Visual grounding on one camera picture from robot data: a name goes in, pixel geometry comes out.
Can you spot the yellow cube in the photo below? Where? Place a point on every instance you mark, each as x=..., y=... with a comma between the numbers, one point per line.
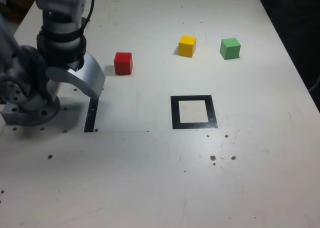
x=187, y=46

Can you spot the black tape strip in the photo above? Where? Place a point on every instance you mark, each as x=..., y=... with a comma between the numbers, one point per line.
x=90, y=118

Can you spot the black tape square outline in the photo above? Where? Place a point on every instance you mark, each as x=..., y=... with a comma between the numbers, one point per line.
x=175, y=113

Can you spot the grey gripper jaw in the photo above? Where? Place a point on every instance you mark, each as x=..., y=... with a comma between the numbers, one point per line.
x=53, y=89
x=92, y=75

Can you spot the green cube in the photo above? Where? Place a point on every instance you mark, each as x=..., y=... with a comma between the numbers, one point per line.
x=230, y=49

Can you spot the red cube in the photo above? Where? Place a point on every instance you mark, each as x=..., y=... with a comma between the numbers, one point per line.
x=123, y=64

